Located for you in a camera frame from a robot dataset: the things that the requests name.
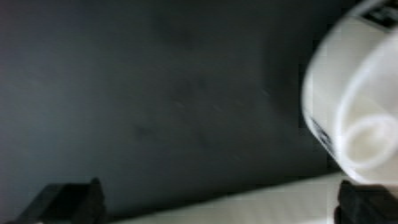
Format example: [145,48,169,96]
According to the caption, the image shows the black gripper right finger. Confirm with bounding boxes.
[334,180,398,224]

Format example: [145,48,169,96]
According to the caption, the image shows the white front fence rail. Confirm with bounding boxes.
[112,173,343,224]

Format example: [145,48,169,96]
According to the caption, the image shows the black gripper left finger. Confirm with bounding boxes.
[14,178,106,224]

